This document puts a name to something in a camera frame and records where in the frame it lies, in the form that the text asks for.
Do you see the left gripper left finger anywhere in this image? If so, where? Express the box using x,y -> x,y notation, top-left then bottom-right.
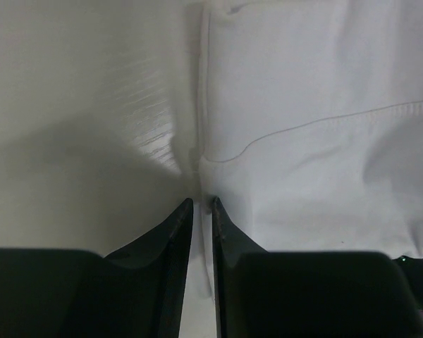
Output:
0,199 -> 193,337

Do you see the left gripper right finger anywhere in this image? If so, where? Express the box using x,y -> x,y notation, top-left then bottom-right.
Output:
211,199 -> 423,337

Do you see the white skirt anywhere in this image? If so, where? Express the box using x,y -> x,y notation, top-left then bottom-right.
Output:
179,1 -> 423,337

